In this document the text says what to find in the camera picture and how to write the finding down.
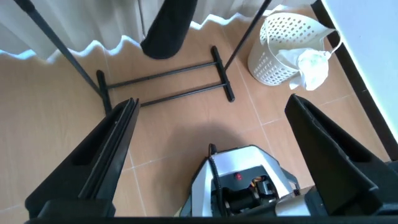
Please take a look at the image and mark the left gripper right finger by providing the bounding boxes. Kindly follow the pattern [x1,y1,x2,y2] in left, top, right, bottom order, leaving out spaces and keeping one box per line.
[284,94,398,217]

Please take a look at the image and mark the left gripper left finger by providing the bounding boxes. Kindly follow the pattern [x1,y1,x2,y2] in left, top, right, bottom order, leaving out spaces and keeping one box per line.
[24,98,141,218]

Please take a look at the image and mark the black shorts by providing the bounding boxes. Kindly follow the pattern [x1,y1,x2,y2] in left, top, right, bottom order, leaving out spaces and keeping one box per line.
[140,0,198,60]

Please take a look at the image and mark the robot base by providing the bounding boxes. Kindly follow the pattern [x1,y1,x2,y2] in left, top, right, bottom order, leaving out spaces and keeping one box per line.
[179,143,315,218]

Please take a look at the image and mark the heap of clothes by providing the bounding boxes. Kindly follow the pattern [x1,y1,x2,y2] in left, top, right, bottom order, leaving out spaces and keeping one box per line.
[275,48,333,91]

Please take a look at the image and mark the black clothes rack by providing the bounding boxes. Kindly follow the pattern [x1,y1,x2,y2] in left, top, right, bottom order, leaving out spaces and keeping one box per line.
[14,0,273,116]

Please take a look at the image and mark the white laundry basket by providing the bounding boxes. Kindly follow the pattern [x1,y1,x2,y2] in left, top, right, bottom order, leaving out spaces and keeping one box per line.
[248,12,343,86]

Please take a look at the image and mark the beige curtain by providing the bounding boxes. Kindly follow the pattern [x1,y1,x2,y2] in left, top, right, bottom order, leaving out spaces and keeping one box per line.
[0,0,315,60]

